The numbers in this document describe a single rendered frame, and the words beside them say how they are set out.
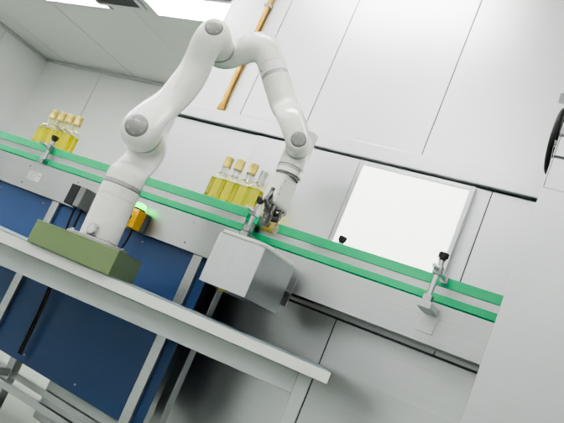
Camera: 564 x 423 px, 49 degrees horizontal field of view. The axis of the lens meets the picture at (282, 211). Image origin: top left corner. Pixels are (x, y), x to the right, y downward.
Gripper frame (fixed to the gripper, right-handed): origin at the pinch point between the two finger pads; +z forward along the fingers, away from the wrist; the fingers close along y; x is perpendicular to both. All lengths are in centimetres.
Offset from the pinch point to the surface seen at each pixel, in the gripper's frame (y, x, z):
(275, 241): -22.6, -8.8, 1.0
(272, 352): 2.5, 18.8, 35.5
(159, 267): -12, -43, 24
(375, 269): -23.9, 28.3, 0.2
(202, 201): -12.3, -36.8, -3.4
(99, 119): -324, -479, -131
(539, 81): -44, 53, -83
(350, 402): -43, 28, 41
